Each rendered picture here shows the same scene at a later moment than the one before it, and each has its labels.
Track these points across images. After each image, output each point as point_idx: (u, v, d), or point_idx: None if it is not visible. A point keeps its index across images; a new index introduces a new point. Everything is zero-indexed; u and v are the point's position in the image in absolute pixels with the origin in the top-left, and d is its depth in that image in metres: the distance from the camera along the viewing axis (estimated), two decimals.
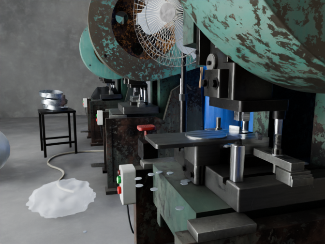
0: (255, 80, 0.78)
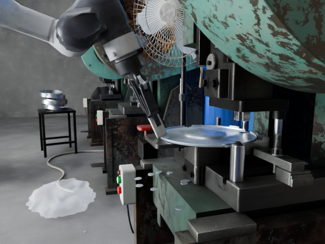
0: (255, 80, 0.78)
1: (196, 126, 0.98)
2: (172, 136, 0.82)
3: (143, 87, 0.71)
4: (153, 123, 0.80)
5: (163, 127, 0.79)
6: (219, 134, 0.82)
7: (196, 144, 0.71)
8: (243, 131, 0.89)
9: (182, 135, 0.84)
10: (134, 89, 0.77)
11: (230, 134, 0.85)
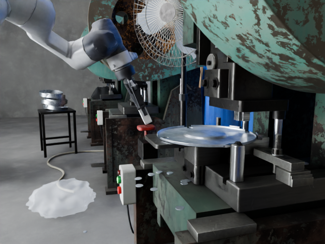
0: (255, 80, 0.78)
1: (218, 146, 0.70)
2: (237, 133, 0.87)
3: (134, 88, 1.03)
4: (141, 114, 1.13)
5: (149, 116, 1.12)
6: (192, 131, 0.86)
7: (212, 125, 0.98)
8: (162, 138, 0.79)
9: (228, 134, 0.84)
10: (128, 89, 1.09)
11: (180, 135, 0.84)
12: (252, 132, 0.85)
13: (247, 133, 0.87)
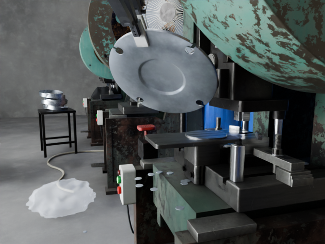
0: (255, 80, 0.78)
1: (211, 99, 0.75)
2: (144, 96, 0.82)
3: None
4: (140, 32, 0.62)
5: None
6: (159, 64, 0.71)
7: (110, 68, 0.77)
8: (195, 49, 0.63)
9: (154, 93, 0.79)
10: None
11: (170, 58, 0.67)
12: (147, 104, 0.86)
13: (142, 102, 0.84)
